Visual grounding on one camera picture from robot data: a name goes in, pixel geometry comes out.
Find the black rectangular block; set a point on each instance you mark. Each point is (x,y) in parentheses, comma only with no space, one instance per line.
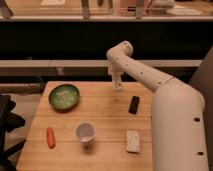
(134,104)

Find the green bowl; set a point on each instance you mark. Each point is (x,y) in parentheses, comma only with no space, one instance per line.
(64,97)

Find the black chair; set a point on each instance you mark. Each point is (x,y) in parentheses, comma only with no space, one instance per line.
(8,122)

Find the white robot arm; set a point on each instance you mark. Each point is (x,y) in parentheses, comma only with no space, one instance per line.
(178,133)

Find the beige sponge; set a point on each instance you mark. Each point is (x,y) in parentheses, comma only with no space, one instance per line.
(133,142)

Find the white plastic cup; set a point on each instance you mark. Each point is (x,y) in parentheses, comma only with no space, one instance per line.
(85,133)

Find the grey metal rail shelf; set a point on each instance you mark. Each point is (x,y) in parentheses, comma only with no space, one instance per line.
(92,63)

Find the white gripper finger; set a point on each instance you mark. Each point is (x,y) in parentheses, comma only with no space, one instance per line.
(117,85)

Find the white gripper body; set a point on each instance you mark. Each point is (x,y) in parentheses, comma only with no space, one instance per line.
(114,70)

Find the orange carrot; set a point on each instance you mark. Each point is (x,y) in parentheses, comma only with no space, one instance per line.
(50,138)

